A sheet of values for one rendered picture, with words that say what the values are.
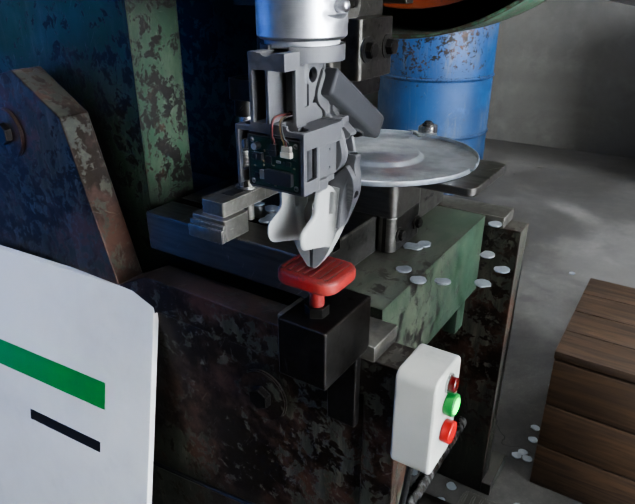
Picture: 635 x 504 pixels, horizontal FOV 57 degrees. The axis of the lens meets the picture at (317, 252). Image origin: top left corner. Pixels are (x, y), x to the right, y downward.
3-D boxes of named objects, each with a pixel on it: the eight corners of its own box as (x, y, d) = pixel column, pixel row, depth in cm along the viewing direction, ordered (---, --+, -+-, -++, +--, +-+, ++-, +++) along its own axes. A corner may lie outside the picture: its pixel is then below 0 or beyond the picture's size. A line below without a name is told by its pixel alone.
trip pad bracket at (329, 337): (366, 425, 73) (372, 286, 65) (324, 474, 66) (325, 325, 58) (325, 407, 76) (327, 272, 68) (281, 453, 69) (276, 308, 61)
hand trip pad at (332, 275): (359, 326, 63) (361, 262, 60) (329, 353, 59) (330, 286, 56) (305, 308, 67) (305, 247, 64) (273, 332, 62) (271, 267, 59)
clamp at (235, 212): (295, 207, 91) (294, 141, 86) (222, 245, 78) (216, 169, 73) (264, 200, 94) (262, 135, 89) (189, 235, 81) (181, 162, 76)
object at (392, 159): (504, 149, 93) (505, 144, 92) (430, 202, 71) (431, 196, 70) (346, 126, 107) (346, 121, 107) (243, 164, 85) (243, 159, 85)
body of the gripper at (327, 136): (236, 189, 52) (227, 45, 47) (292, 165, 59) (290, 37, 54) (307, 205, 48) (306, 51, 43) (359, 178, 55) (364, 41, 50)
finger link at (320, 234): (285, 284, 55) (282, 191, 52) (319, 261, 60) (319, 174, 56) (312, 293, 54) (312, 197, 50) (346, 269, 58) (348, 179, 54)
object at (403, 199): (496, 245, 91) (508, 160, 85) (464, 280, 81) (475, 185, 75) (356, 212, 104) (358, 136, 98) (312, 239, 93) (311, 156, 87)
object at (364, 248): (443, 200, 111) (446, 170, 108) (309, 300, 76) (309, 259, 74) (310, 174, 126) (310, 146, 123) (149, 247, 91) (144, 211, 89)
